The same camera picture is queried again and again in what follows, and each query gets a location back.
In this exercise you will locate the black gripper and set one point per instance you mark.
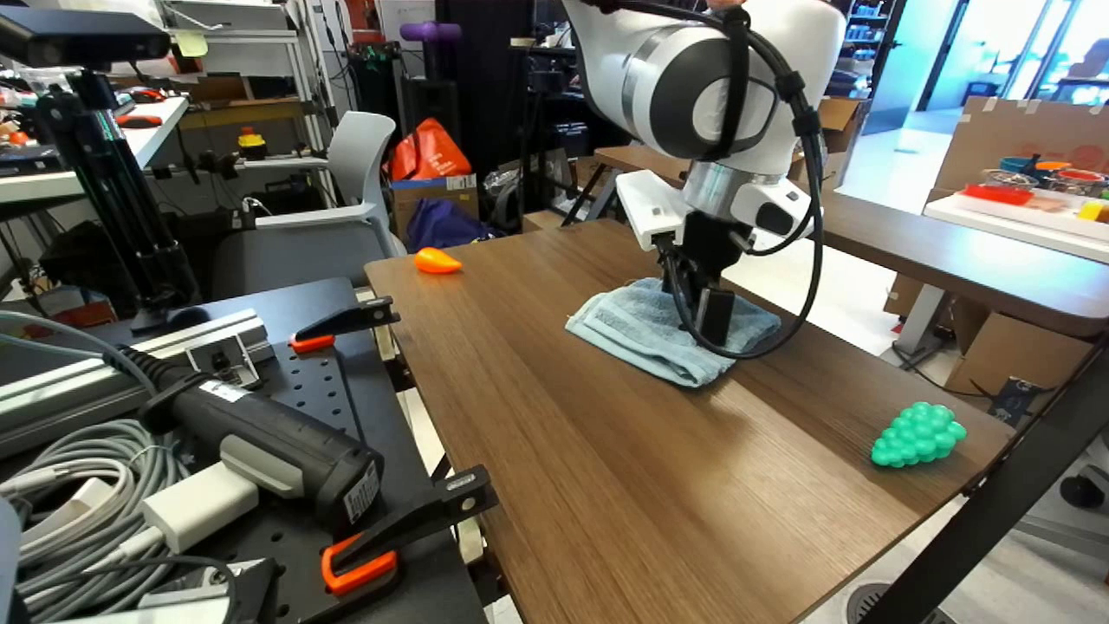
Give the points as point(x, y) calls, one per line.
point(709, 243)

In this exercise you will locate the light blue towel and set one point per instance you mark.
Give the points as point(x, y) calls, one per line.
point(634, 331)

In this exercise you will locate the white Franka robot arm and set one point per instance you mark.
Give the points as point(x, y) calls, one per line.
point(647, 72)

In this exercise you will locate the green toy grape bunch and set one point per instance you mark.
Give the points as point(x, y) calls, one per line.
point(920, 436)

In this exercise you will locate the long wooden side table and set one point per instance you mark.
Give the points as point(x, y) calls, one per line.
point(956, 261)

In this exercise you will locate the orange plastic toy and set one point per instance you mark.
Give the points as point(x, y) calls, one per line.
point(439, 261)

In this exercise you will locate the dark blue bag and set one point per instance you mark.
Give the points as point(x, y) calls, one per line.
point(446, 227)

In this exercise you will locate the orange bag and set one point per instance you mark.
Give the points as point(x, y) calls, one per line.
point(428, 153)

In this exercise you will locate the cardboard box under side table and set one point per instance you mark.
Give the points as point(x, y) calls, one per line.
point(1023, 350)

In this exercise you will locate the white tray of colourful toys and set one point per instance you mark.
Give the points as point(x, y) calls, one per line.
point(1016, 221)

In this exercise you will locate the upright cardboard sheet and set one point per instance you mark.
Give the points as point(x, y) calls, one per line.
point(1016, 132)

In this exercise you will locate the grey chair with armrests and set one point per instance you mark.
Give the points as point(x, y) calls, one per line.
point(306, 243)

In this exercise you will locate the black handheld device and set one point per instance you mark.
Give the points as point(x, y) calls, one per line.
point(279, 445)

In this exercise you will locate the white power adapter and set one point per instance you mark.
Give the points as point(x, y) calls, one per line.
point(203, 509)

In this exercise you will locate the white workbench desk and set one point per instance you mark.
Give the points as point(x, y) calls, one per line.
point(70, 173)

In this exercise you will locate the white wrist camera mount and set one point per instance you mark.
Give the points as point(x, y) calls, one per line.
point(651, 210)

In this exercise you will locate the black metal table frame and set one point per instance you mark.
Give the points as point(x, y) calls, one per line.
point(1005, 487)

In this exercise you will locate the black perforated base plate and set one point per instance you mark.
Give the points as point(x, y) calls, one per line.
point(346, 401)

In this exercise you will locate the black camera tripod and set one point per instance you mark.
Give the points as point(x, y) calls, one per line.
point(114, 197)

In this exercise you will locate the aluminium extrusion rail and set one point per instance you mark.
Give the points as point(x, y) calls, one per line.
point(106, 377)

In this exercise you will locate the black camera box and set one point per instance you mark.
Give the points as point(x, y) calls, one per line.
point(82, 37)

